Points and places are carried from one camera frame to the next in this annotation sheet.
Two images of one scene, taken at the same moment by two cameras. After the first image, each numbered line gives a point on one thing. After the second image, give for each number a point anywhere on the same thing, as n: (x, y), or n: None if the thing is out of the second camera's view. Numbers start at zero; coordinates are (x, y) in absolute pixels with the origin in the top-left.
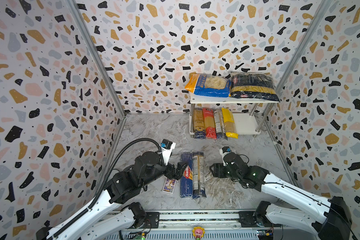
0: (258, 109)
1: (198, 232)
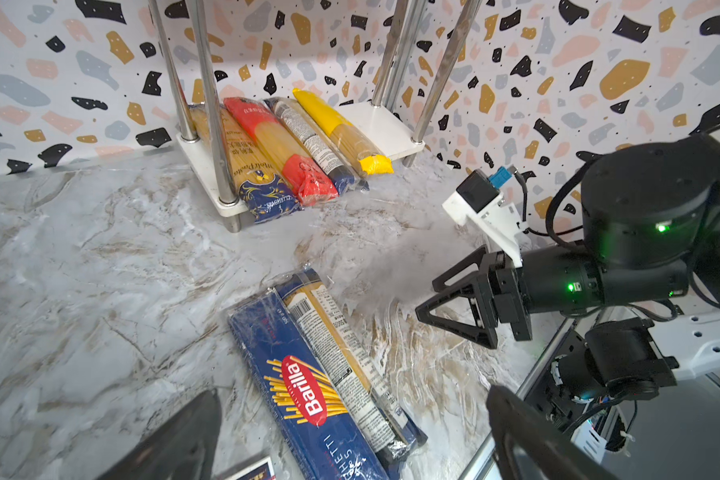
0: (391, 132)
1: None
